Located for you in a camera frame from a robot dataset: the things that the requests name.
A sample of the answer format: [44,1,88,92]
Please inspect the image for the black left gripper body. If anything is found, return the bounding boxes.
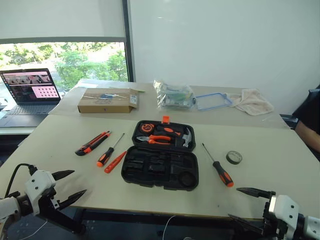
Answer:
[38,186,61,215]

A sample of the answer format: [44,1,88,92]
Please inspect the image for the brown cardboard box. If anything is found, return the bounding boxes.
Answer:
[77,87,140,114]

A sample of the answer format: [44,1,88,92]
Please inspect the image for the orange handled pliers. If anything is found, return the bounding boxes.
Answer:
[136,134,173,146]

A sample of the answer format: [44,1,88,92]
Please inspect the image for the orange tester screwdriver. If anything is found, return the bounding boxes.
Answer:
[103,150,128,174]

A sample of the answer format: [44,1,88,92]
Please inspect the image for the person in black shirt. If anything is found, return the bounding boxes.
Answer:
[294,84,320,127]

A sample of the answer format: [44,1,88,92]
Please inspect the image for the clear bag of parts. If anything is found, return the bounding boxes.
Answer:
[152,79,197,111]

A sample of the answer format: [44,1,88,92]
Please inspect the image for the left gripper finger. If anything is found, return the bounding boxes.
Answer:
[51,169,75,182]
[57,189,88,211]

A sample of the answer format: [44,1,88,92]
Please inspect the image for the clear lid with blue rim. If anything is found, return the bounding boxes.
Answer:
[194,92,234,112]

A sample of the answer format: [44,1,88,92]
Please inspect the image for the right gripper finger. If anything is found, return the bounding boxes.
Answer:
[236,187,276,200]
[227,213,266,236]

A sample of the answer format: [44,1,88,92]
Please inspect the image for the claw hammer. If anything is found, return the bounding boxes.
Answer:
[156,125,194,148]

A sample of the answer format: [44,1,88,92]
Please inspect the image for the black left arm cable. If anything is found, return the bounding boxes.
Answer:
[4,163,38,200]

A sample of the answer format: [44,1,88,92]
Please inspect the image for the black table frame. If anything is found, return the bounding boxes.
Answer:
[37,206,266,240]

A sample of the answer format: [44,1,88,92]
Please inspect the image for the orange black utility knife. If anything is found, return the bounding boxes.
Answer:
[75,130,112,157]

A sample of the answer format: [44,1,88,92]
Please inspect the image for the black orange handled screwdriver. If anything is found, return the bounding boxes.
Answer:
[201,142,235,188]
[96,132,126,168]

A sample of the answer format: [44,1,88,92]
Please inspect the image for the white side desk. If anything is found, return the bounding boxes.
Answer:
[0,126,39,137]

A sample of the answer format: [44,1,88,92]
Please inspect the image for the open laptop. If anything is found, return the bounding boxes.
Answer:
[0,67,62,129]

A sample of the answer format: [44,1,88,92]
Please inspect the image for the orange black tape measure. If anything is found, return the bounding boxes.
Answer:
[140,122,154,134]

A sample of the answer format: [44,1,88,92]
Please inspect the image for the dark electrical tape roll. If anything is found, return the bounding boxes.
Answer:
[225,150,243,166]

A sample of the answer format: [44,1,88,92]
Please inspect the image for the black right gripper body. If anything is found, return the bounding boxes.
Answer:
[261,198,288,240]

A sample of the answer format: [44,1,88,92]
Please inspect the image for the black window frame post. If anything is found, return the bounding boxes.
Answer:
[121,0,136,83]

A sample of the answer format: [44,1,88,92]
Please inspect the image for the black tool case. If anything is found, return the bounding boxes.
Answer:
[120,115,200,192]

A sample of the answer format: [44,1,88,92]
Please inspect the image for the beige cloth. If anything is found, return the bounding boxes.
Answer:
[225,87,275,117]

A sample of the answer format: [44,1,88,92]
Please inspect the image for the white cable under table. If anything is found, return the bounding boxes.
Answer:
[161,214,178,240]

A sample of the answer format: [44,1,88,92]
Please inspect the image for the white roller blind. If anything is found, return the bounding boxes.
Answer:
[0,0,126,44]

